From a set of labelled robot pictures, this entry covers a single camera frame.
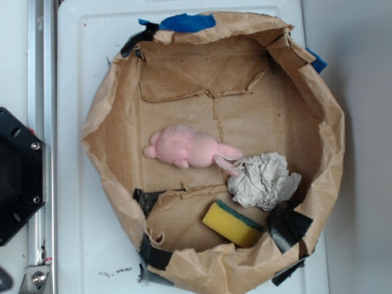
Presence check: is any metal corner bracket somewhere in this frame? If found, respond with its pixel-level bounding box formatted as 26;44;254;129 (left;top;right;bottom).
18;265;50;294

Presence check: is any white paper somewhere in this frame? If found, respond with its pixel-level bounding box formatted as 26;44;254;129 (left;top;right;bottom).
227;152;302;211

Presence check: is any blue tape piece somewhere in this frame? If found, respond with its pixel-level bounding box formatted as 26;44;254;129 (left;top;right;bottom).
138;13;216;33
306;47;328;74

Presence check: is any white plastic tray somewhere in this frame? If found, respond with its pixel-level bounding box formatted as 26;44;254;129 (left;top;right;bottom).
56;0;331;294

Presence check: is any blue tape piece right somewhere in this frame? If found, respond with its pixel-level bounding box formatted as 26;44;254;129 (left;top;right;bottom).
306;47;328;74

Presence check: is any yellow green sponge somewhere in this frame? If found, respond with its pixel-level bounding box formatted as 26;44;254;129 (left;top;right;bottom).
202;200;264;248

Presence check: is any aluminium extrusion rail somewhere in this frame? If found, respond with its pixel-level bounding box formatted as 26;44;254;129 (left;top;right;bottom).
28;1;59;293

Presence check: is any brown paper bag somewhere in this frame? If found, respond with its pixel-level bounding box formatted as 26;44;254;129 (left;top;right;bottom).
82;12;345;293

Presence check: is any pink plush bunny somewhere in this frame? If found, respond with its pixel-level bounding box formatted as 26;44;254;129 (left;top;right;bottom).
143;125;243;177

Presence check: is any blue tape piece top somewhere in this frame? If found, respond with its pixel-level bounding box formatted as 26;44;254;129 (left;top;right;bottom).
138;13;216;33

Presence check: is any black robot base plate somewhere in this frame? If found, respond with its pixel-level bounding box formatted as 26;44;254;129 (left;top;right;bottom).
0;107;45;246

